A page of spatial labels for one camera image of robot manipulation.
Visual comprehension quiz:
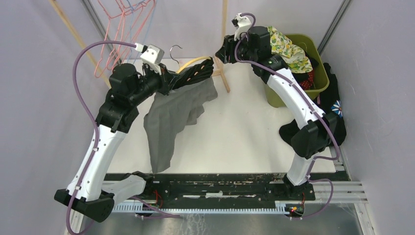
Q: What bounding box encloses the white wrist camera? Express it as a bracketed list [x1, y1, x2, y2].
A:
[231, 12, 256, 41]
[135, 43, 164, 75]

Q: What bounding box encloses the grey pleated skirt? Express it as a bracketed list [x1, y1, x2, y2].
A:
[143, 58, 218, 173]

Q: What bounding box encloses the aluminium corner profile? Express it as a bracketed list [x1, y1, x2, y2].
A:
[81, 0, 122, 66]
[318, 0, 352, 55]

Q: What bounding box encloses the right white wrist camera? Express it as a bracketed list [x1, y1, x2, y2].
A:
[231, 12, 256, 41]

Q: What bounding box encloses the aluminium corner profile right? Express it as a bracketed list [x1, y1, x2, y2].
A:
[318, 0, 352, 55]

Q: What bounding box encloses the pink wire hanger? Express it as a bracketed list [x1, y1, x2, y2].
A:
[110, 0, 156, 67]
[92, 0, 127, 78]
[115, 0, 155, 17]

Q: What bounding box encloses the green plastic laundry basket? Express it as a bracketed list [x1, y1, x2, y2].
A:
[264, 34, 330, 108]

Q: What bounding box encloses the black skirt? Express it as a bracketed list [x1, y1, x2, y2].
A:
[292, 51, 320, 82]

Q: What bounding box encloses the yellow lemon print garment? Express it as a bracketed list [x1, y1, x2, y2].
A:
[267, 26, 305, 72]

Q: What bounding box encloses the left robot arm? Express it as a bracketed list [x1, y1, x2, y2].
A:
[54, 63, 180, 222]

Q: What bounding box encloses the yellow hanger with metal hook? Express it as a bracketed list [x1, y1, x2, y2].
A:
[169, 45, 213, 74]

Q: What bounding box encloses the wooden clothes rack frame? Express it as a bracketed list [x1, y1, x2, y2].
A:
[49, 0, 231, 93]

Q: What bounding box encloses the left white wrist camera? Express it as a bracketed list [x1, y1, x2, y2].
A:
[135, 43, 164, 75]

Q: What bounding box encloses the black garment with flower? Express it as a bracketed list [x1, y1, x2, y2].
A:
[278, 62, 347, 150]

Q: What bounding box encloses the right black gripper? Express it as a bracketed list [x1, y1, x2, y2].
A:
[215, 31, 256, 65]

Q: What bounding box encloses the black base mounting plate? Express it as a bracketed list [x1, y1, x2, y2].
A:
[103, 172, 351, 210]

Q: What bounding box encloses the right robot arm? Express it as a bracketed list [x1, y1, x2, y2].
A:
[215, 26, 340, 200]

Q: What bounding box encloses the red polka dot skirt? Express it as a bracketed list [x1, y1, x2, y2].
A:
[298, 71, 314, 90]

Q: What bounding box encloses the aluminium corner profile left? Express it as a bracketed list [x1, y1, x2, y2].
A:
[81, 0, 122, 66]

